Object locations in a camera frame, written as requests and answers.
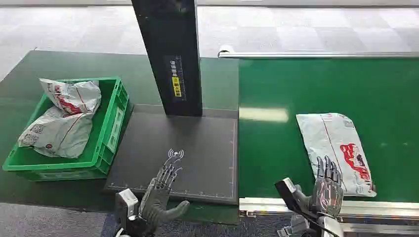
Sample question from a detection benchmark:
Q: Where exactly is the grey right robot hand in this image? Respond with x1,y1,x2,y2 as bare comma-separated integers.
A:
293,156,345,219

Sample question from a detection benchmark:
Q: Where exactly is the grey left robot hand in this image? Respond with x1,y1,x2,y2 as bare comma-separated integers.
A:
138,156,191,235

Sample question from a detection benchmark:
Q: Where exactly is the white parcel bag red logo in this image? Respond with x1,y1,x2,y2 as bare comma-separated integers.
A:
295,113,377,198

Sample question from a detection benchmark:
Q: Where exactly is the black scanner platform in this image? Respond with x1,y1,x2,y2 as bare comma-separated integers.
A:
104,112,239,206

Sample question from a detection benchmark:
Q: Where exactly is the green plastic crate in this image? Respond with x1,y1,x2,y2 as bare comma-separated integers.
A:
2,77,130,182

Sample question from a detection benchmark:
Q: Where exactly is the green conveyor belt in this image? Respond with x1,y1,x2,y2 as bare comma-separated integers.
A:
238,57,419,203

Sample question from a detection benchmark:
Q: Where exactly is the grey parcel bag with labels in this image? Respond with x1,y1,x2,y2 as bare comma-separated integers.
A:
18,105,94,159

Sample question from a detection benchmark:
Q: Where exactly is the white parcel bag red print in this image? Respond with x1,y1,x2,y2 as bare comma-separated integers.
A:
39,78,102,116

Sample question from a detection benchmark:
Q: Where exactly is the black scanner column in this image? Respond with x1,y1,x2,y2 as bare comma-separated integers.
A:
131,0,204,117

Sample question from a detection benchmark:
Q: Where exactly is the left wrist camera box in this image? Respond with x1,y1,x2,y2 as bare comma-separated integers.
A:
115,189,139,229

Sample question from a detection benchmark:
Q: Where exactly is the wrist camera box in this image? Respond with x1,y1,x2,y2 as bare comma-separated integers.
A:
115,189,139,229
274,177,312,217

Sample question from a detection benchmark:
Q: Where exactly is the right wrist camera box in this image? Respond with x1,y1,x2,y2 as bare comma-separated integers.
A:
274,177,312,217

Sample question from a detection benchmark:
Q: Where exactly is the silver conveyor frame rail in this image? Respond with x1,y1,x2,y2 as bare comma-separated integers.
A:
239,197,419,220
218,49,419,60

